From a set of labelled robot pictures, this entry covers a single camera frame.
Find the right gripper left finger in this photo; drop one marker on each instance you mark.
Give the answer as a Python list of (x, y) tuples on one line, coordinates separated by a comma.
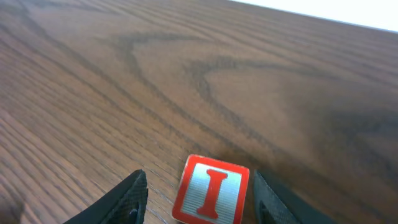
[(125, 203)]

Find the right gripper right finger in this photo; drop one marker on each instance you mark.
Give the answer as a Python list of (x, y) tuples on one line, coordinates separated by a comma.
[(275, 203)]

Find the red letter I block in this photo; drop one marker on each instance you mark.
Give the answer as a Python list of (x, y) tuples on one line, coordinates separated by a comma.
[(211, 191)]

